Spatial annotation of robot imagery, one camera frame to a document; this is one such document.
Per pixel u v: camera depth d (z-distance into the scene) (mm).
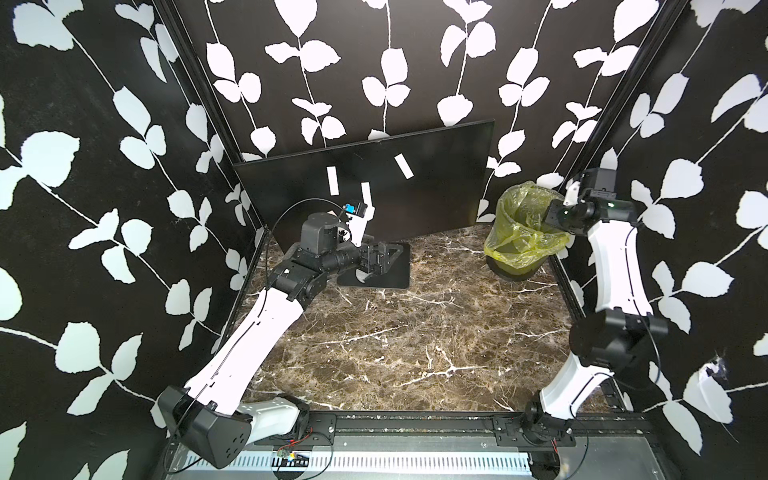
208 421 362
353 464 700
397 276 1070
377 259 610
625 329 511
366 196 763
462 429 750
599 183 601
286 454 701
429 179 1325
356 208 582
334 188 728
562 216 707
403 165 717
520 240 856
